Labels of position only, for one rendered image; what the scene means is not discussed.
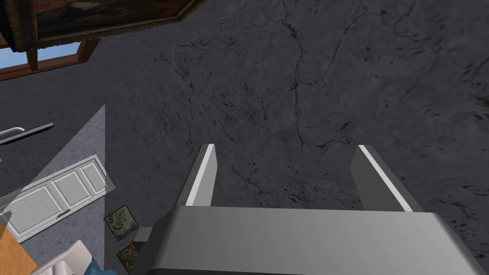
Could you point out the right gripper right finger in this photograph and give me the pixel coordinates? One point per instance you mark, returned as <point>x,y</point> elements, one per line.
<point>378,183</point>

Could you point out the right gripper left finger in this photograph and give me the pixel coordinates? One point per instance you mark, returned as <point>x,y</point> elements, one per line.
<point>201,179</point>

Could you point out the small dark framed picture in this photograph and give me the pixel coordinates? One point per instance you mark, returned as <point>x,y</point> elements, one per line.
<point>121,222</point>
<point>128,256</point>

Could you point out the white panelled door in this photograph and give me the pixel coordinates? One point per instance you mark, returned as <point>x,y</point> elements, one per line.
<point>53,194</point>

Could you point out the white and blue furniture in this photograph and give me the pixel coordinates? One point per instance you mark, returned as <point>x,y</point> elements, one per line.
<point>72,263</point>

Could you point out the gold framed dark painting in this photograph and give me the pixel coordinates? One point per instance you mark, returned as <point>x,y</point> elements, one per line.
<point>91,15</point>

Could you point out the brown framed window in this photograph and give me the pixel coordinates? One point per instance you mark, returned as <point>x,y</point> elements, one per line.
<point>42,61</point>

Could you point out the orange wooden door leaf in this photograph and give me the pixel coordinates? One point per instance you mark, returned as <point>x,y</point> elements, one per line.
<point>13,254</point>

